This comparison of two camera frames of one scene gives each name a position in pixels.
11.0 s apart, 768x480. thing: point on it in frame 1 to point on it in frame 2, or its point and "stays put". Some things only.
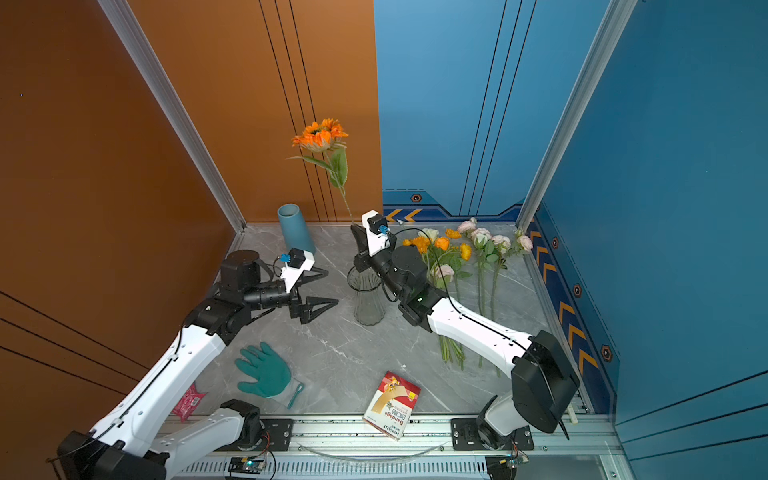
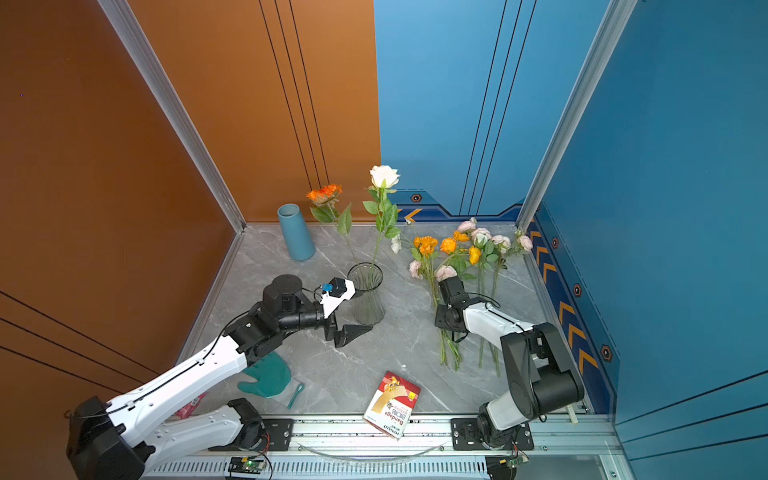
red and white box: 392,405 stays put
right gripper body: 380,265 to 442,319
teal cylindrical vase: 296,231 stays put
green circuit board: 246,465 stays put
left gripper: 306,312 to 348,333
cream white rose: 429,232 to 383,179
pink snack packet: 188,403 stays put
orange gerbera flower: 327,138 to 326,213
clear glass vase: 369,307 stays put
